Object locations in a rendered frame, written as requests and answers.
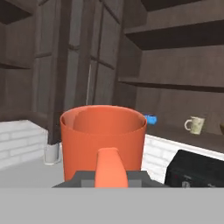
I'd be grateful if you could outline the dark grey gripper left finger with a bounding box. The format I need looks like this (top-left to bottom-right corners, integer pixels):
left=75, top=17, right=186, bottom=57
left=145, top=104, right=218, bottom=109
left=52, top=171, right=97, bottom=189

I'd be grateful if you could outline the clear drinking glass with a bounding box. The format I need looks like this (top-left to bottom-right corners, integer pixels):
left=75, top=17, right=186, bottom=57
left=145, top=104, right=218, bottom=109
left=43, top=143, right=62, bottom=166

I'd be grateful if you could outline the open dark wooden cabinet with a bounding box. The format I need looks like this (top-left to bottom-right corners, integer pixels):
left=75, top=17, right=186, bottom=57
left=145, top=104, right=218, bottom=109
left=115, top=0, right=224, bottom=154
left=0, top=0, right=39, bottom=123

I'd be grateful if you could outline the blue cup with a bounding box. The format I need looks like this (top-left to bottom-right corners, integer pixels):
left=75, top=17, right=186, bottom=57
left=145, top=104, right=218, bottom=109
left=143, top=115, right=158, bottom=126

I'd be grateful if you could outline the orange mug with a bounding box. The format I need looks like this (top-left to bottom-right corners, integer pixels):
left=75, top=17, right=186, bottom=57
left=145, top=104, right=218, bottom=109
left=59, top=105, right=148, bottom=189

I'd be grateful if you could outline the black toaster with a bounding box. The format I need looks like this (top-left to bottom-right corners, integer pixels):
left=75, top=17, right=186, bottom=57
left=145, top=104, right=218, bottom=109
left=164, top=149, right=224, bottom=189

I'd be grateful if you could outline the cream patterned mug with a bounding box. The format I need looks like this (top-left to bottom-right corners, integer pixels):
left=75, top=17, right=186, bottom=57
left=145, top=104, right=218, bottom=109
left=184, top=115, right=206, bottom=136

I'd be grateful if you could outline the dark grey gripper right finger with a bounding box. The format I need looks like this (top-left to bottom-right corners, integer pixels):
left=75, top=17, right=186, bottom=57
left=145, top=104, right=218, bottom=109
left=125, top=171, right=165, bottom=189

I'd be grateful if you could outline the dark wooden cabinet door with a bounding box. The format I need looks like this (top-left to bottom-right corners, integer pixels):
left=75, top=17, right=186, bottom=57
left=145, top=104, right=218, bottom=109
left=81, top=0, right=125, bottom=110
left=30, top=0, right=88, bottom=145

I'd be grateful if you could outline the silver cabinet door handle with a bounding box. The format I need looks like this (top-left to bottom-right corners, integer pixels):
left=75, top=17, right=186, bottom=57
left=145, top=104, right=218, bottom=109
left=86, top=63, right=92, bottom=107

